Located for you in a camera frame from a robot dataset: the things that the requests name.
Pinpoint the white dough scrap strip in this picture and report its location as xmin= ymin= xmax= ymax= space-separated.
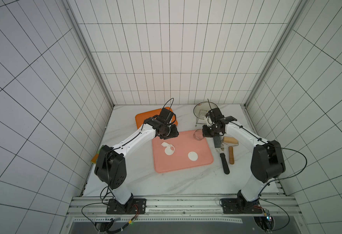
xmin=161 ymin=142 xmax=175 ymax=156

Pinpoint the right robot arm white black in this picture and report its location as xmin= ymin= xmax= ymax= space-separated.
xmin=202 ymin=107 xmax=286 ymax=210

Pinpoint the orange plastic tray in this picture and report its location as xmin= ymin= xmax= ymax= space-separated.
xmin=135 ymin=107 xmax=177 ymax=130

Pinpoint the wooden rolling pin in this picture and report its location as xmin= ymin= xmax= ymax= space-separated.
xmin=222 ymin=136 xmax=239 ymax=165

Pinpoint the pink plastic tray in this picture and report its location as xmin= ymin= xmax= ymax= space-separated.
xmin=152 ymin=130 xmax=214 ymax=173

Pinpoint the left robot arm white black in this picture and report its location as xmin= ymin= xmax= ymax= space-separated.
xmin=94 ymin=108 xmax=179 ymax=206

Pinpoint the green yellow packet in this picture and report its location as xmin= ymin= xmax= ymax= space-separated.
xmin=91 ymin=145 xmax=103 ymax=164

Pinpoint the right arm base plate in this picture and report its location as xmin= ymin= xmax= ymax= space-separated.
xmin=219 ymin=198 xmax=263 ymax=215

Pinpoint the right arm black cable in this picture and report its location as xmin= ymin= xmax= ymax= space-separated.
xmin=235 ymin=122 xmax=308 ymax=232

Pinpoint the left base black cable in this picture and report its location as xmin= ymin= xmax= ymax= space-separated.
xmin=81 ymin=187 xmax=116 ymax=232

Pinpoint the aluminium mounting rail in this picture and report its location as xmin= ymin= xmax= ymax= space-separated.
xmin=67 ymin=194 xmax=302 ymax=223

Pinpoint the metal spatula black handle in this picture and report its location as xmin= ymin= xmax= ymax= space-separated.
xmin=213 ymin=136 xmax=230 ymax=175

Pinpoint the round cut dumpling wrapper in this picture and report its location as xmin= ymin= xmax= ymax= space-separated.
xmin=188 ymin=152 xmax=198 ymax=161

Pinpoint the metal wire lid rack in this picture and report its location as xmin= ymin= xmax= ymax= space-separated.
xmin=193 ymin=109 xmax=213 ymax=126

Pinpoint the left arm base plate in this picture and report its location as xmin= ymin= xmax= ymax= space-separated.
xmin=106 ymin=198 xmax=147 ymax=215

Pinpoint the round metal cutter ring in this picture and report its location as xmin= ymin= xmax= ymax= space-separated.
xmin=192 ymin=129 xmax=206 ymax=141

